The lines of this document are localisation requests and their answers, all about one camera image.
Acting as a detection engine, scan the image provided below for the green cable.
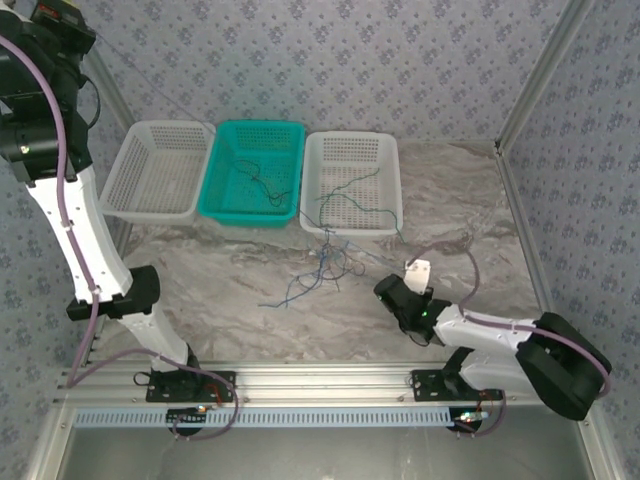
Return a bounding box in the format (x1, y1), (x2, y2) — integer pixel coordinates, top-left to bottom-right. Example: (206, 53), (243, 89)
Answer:
(333, 168), (407, 246)
(313, 187), (342, 236)

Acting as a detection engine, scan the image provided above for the long knotted dark purple cable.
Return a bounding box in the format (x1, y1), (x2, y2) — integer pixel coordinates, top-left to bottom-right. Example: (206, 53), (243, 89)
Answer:
(233, 157), (297, 210)

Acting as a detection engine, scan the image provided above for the white perforated plastic basket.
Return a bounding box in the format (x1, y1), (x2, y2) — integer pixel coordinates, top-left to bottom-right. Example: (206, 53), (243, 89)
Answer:
(298, 130), (404, 237)
(98, 119), (217, 225)

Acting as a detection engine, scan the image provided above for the small circuit board with LED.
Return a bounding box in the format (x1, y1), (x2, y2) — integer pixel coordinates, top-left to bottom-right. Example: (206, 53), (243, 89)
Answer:
(166, 405), (210, 434)
(447, 408), (490, 435)

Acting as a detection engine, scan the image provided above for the teal perforated plastic basket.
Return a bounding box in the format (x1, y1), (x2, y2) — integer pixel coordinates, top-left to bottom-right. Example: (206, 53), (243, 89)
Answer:
(197, 119), (307, 231)

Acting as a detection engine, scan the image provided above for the mauve left arm hose cable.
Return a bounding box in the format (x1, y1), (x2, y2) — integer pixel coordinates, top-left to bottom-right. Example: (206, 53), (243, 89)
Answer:
(0, 37), (240, 442)

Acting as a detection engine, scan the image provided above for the mauve arm hose cable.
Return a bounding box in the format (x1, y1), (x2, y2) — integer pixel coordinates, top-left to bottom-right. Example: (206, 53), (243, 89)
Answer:
(407, 241), (614, 439)
(0, 37), (240, 442)

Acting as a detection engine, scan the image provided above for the mauve right arm hose cable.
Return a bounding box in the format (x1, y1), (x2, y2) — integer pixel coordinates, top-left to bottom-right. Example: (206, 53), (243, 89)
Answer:
(407, 241), (614, 439)

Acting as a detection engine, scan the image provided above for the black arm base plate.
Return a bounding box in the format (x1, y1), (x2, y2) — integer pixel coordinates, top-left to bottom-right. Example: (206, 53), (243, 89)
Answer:
(410, 368), (501, 404)
(145, 369), (237, 404)

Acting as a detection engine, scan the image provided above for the aluminium mounting rail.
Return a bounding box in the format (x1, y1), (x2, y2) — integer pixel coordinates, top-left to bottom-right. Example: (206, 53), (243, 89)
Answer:
(55, 363), (599, 405)

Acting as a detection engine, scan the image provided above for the white slotted cable duct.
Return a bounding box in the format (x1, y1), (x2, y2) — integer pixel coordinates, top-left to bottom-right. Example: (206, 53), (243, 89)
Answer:
(73, 407), (459, 430)

